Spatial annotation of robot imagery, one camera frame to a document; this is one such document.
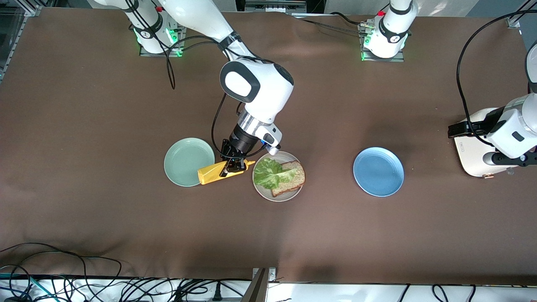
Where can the beige plate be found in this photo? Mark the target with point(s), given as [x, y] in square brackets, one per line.
[265, 193]

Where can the brown tablecloth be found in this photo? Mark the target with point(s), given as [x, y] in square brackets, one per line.
[268, 235]

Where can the grey power strip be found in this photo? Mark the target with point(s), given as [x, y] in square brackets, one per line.
[272, 5]

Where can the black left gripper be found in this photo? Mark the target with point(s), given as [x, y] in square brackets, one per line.
[478, 125]

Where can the aluminium frame profile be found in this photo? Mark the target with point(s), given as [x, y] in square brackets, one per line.
[31, 8]
[512, 21]

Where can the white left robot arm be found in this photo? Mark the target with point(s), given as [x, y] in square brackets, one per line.
[516, 121]

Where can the dark grey post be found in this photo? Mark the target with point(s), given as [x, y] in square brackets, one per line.
[258, 289]

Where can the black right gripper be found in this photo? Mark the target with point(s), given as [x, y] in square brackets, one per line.
[240, 143]

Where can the brown bread slice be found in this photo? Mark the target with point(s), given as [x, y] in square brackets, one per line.
[293, 178]

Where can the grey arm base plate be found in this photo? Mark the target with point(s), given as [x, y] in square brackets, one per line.
[398, 59]
[181, 31]

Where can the silver metal bracket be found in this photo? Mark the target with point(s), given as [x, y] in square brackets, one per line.
[272, 274]

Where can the black power plug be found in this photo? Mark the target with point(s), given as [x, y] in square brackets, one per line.
[217, 293]

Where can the yellow mustard squeeze bottle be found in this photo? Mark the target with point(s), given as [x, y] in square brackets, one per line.
[209, 174]

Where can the green lettuce leaf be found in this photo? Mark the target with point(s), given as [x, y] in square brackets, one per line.
[268, 174]

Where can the blue plate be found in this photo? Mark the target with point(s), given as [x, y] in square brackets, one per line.
[378, 172]

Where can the green plate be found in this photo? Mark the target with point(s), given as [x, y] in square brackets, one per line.
[184, 159]

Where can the white toaster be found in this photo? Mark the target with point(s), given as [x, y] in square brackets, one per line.
[470, 155]

